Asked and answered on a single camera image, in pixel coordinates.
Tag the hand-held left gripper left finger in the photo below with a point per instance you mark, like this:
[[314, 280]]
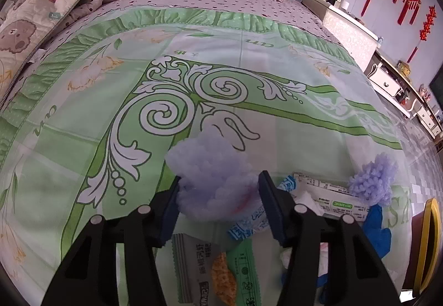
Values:
[[169, 217]]

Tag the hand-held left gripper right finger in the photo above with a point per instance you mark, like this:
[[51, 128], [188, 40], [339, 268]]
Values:
[[274, 210]]

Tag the large purple fluffy cloth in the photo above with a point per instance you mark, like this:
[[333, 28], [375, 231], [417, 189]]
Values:
[[211, 181]]

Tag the blue rubber glove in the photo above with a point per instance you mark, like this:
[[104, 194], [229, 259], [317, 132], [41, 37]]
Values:
[[378, 233]]

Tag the yellow rimmed black trash bin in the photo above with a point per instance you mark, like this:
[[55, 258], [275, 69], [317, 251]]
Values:
[[427, 250]]

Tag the blue white wrapper strip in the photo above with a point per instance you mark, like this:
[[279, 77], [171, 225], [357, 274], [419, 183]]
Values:
[[244, 225]]

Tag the green white snack packet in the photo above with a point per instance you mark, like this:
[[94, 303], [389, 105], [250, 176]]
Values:
[[193, 268]]

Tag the white printed paper packet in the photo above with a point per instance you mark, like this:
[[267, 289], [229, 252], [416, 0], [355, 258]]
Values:
[[332, 191]]

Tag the green strip wrapper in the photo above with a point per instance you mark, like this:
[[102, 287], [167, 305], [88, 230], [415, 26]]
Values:
[[249, 268]]

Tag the small purple fluffy cloth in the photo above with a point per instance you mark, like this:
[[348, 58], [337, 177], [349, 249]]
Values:
[[372, 177]]

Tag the large white low cabinet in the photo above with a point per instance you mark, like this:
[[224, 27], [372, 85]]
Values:
[[387, 82]]

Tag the small white low cabinet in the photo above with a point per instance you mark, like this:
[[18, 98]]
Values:
[[427, 119]]

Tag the pink figurine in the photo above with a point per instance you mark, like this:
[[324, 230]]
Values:
[[425, 92]]

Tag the white nightstand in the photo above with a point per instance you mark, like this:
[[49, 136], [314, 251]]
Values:
[[346, 32]]

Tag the yellow toy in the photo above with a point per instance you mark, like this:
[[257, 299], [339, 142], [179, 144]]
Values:
[[405, 68]]

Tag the white paper roll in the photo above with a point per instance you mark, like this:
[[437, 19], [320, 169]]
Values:
[[345, 5]]

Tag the bear print quilt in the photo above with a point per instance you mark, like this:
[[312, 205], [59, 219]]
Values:
[[24, 35]]

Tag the black wall television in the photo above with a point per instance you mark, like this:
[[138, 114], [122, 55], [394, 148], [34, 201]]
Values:
[[437, 84]]

